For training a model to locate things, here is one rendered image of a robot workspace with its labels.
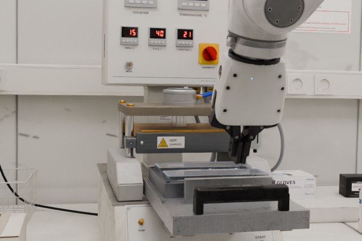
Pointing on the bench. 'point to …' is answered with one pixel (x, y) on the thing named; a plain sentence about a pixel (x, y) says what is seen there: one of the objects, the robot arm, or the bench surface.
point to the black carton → (350, 185)
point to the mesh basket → (22, 195)
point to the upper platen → (175, 126)
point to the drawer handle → (241, 195)
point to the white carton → (297, 183)
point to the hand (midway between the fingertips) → (239, 148)
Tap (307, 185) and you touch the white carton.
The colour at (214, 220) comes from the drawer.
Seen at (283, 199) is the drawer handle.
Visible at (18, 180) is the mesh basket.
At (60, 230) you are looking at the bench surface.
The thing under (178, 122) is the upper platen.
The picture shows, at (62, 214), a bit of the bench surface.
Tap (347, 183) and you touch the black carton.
